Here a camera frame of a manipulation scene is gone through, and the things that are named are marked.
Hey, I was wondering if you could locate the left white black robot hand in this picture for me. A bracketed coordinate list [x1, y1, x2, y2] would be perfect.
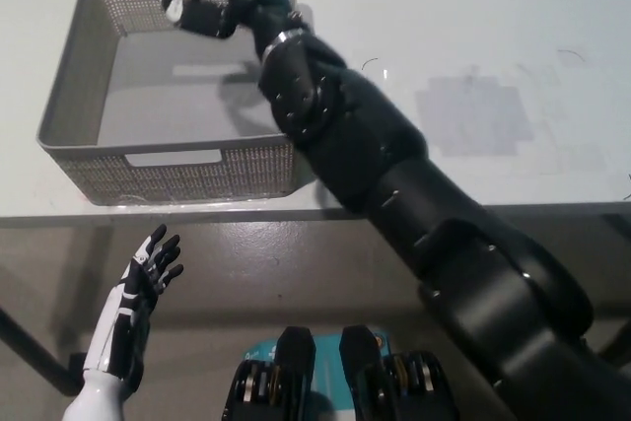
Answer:
[81, 223, 185, 387]

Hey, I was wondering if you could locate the black table leg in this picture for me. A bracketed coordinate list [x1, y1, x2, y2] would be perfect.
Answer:
[0, 306, 84, 396]

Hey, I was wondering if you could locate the grey perforated plastic basket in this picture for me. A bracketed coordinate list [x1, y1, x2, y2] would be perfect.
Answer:
[35, 0, 304, 207]

